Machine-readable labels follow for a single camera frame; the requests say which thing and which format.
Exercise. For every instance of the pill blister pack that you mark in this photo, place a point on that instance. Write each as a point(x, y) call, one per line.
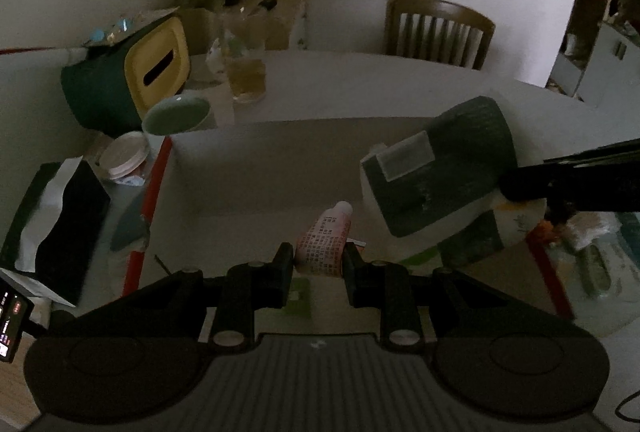
point(120, 29)

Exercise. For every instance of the white cardboard box red edges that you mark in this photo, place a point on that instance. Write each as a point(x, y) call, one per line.
point(240, 182)

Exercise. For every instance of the glass with yellow drink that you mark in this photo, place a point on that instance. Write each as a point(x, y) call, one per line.
point(246, 76)

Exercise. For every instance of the clear plastic bag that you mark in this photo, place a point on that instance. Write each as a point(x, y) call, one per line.
point(600, 272)

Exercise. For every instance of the dark green white bag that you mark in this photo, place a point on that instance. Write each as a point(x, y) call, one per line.
point(450, 161)

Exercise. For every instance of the green white leaflet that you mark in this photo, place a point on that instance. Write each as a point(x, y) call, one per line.
point(300, 299)

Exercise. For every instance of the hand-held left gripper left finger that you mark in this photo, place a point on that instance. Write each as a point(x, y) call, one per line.
point(286, 264)

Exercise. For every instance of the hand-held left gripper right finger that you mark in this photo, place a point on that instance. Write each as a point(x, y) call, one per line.
point(350, 267)

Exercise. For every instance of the white cabinet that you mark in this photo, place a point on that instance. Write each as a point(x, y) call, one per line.
point(605, 51)

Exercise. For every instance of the black white tissue pack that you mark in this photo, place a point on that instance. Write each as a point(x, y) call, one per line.
point(70, 222)

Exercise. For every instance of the white cup green inside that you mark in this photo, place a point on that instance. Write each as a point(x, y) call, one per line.
point(172, 116)

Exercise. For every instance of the pink printed tube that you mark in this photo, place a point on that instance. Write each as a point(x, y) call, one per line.
point(322, 242)

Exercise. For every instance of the wooden chair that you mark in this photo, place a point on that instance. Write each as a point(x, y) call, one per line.
point(440, 31)

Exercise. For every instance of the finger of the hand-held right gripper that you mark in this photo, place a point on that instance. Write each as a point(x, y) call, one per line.
point(530, 184)
point(590, 153)

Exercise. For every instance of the green tissue box yellow lid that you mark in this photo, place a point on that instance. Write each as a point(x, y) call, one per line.
point(100, 86)

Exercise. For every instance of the black device with screen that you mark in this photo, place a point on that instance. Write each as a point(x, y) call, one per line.
point(14, 317)

